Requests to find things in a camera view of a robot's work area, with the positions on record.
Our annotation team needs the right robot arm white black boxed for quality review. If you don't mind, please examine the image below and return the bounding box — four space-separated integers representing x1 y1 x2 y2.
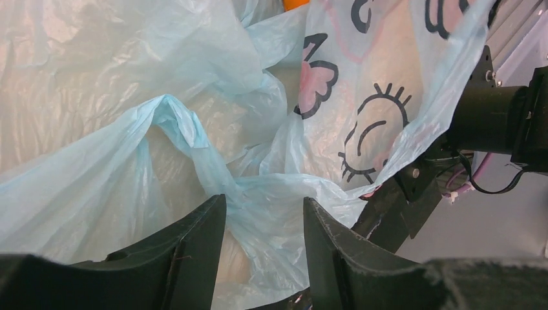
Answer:
446 67 547 174

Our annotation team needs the aluminium frame rail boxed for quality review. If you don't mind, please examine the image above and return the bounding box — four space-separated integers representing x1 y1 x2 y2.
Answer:
487 0 547 87

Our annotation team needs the red orange fake fruit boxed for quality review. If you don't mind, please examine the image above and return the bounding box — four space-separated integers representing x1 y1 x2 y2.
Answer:
282 0 310 11

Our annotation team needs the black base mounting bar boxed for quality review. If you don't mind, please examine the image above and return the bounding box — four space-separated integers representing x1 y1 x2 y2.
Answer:
352 46 499 253

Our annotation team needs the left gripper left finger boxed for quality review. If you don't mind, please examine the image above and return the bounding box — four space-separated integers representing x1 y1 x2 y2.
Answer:
1 194 227 309

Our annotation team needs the light blue plastic bag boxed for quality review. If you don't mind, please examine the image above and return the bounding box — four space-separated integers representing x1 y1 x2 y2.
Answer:
1 1 494 309

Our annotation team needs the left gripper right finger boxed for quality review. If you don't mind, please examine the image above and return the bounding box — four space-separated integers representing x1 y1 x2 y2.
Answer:
303 198 547 309

